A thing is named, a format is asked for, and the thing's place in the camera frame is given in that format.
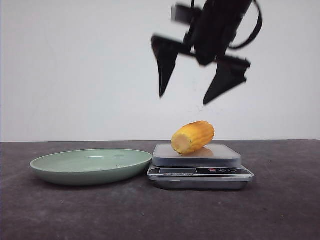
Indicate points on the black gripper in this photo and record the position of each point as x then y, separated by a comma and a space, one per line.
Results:
211, 31

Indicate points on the green oval plate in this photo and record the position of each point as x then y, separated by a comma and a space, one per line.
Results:
90, 167

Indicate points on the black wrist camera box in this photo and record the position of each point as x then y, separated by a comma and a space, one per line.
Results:
184, 14

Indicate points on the yellow corn cob piece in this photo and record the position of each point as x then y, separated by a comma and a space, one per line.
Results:
192, 137

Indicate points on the silver digital kitchen scale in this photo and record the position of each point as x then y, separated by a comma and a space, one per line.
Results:
213, 167

